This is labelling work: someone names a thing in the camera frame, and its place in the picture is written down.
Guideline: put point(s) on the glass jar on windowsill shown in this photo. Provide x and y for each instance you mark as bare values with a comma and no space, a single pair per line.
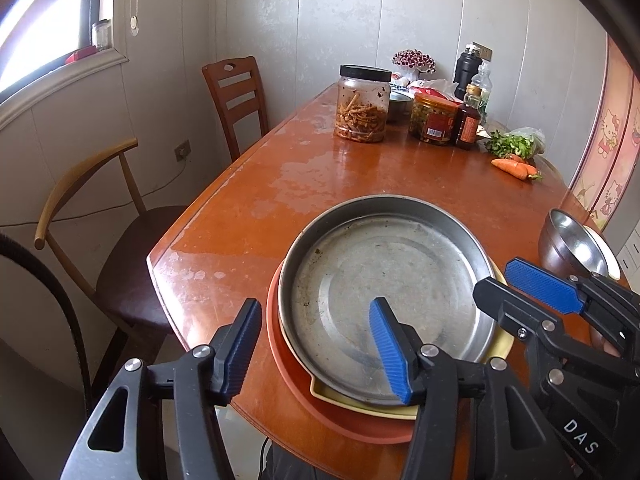
101,35

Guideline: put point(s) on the red object on windowsill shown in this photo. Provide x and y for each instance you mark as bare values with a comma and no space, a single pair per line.
80,55

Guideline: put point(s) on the orange flower-shaped plate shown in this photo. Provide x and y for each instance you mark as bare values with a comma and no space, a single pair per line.
320,417

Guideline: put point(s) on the curved-back wooden chair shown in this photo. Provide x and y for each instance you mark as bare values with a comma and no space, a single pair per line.
135,270

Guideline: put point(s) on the pink cartoon door curtain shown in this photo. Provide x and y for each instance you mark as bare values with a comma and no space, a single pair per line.
610,135

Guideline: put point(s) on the clear jar black lid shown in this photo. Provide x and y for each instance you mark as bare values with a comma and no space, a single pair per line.
362,110

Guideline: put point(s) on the small steel bowl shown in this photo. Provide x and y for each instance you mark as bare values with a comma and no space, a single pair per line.
400,107

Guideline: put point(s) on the wall outlet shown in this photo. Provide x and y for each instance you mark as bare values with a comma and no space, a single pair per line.
484,51

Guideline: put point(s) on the red white tissue pack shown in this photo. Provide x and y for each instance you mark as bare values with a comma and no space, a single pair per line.
435,86

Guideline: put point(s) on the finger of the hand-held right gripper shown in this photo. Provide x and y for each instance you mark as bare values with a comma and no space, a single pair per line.
510,307
540,287

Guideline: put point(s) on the window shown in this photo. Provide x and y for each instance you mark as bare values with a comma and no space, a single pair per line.
40,25

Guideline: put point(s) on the low wall socket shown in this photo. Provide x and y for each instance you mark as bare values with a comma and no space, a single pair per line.
183,151

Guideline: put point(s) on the clear plastic bottle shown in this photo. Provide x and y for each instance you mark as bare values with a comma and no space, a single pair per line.
484,85

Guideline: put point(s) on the red white flower ornament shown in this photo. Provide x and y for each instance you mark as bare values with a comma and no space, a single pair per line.
414,60

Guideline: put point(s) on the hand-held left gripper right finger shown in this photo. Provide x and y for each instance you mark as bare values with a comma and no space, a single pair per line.
390,355

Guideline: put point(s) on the red label pickle jar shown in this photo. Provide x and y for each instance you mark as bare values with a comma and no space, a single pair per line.
435,120

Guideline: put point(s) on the yellow shell-shaped plate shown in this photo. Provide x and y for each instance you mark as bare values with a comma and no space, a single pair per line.
345,406

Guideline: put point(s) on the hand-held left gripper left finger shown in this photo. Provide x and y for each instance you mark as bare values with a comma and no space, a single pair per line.
240,355

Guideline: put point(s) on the carrot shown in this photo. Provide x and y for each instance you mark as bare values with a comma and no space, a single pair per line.
528,164
510,167

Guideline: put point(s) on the black thermos flask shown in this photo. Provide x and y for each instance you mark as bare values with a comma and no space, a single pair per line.
465,67

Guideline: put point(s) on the shallow steel plate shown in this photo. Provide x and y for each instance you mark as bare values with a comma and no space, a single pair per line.
350,270

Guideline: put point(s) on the slatted wooden chair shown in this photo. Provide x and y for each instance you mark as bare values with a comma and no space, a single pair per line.
245,72

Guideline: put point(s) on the leafy greens in bag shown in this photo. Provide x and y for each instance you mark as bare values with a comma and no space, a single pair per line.
510,144

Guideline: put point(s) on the dark sauce bottle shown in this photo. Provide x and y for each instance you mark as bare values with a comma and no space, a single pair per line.
467,127

